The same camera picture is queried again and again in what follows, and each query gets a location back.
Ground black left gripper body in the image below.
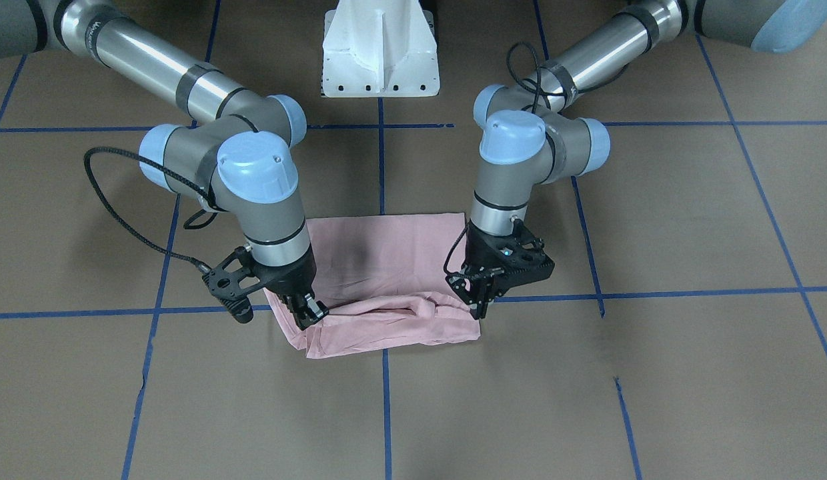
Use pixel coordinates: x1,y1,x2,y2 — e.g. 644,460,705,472
464,223,532,287

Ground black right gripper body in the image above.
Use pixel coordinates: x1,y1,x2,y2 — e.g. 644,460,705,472
256,257,317,297

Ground pink Snoopy t-shirt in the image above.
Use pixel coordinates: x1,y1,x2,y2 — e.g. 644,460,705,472
266,213,481,359

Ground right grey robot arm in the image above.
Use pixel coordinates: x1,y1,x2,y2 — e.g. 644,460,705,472
0,1,328,330

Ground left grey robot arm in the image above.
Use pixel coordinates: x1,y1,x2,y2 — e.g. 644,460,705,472
495,13,827,325

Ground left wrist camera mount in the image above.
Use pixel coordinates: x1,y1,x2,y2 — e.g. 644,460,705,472
495,218,555,297

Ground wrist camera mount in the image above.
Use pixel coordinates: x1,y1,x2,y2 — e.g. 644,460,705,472
495,218,555,297
199,246,267,324

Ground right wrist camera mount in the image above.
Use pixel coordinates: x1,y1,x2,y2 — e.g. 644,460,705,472
199,246,267,324

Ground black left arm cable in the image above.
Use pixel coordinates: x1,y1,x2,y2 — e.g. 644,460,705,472
507,42,631,114

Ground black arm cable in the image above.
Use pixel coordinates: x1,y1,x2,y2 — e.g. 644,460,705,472
84,147,217,274
507,42,631,114

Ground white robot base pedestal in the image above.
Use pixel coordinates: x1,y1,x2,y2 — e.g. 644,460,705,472
320,1,441,98

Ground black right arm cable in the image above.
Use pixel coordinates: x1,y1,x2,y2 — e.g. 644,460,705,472
84,147,217,274

